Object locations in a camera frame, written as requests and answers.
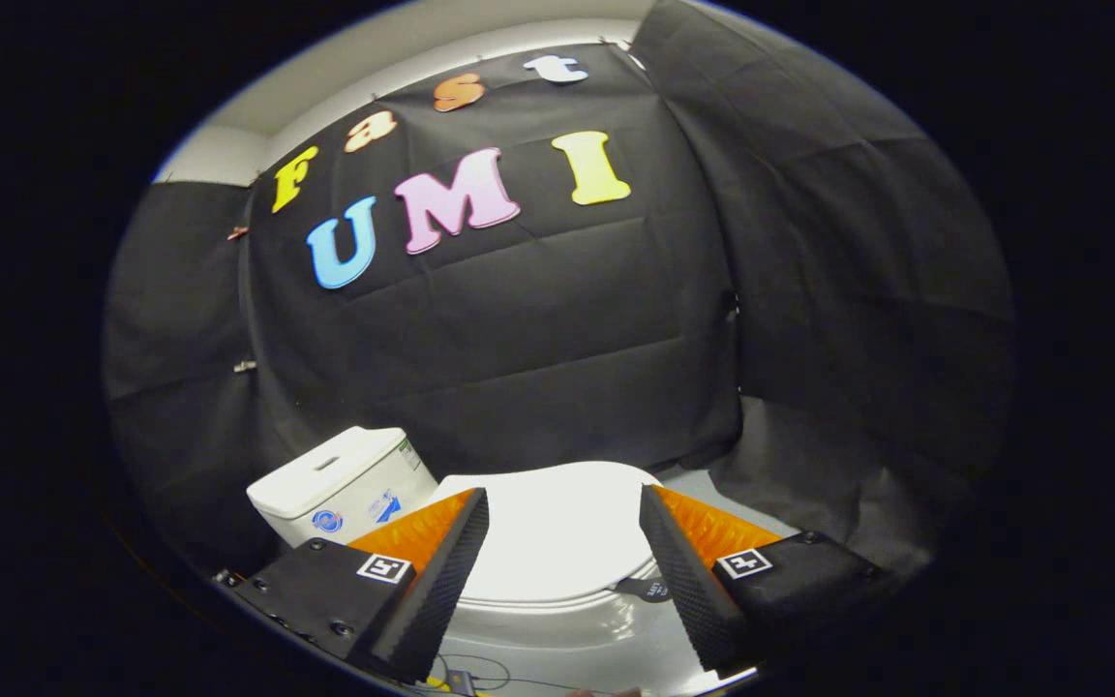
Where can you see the white toilet tank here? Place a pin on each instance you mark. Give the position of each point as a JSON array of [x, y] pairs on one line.
[[335, 484]]

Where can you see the white toilet bowl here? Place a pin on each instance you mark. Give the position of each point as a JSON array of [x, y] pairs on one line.
[[567, 644]]

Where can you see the black backdrop cloth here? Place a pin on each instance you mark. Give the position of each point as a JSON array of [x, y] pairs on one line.
[[557, 329]]

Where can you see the black lid lifting tab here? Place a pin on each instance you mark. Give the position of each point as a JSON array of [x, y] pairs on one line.
[[647, 588]]

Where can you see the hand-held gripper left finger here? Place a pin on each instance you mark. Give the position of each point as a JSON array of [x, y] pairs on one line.
[[432, 600]]

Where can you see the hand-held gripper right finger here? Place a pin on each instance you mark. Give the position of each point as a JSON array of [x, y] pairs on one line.
[[688, 590]]

